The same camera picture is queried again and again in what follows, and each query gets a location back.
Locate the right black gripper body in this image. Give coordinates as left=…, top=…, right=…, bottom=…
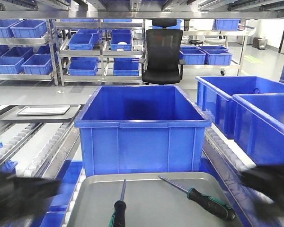
left=240, top=164, right=284, bottom=220

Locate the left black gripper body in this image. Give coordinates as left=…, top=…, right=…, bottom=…
left=0, top=171, right=61, bottom=220

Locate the green black screwdriver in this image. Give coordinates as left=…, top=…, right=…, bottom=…
left=108, top=179, right=127, bottom=227
left=158, top=175, right=236, bottom=221

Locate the dark tray with steel tray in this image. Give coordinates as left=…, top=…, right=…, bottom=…
left=0, top=105, right=81, bottom=123

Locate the grey metal tray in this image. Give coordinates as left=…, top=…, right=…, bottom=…
left=66, top=173, right=243, bottom=227

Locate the blue bin right front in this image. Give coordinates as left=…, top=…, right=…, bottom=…
left=233, top=93, right=284, bottom=165

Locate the blue bin right rear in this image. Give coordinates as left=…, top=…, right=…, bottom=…
left=195, top=76, right=284, bottom=140

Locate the blue bin on rollers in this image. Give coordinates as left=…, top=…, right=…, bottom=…
left=75, top=86, right=211, bottom=176

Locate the black mesh office chair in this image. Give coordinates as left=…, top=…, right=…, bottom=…
left=139, top=19, right=186, bottom=85

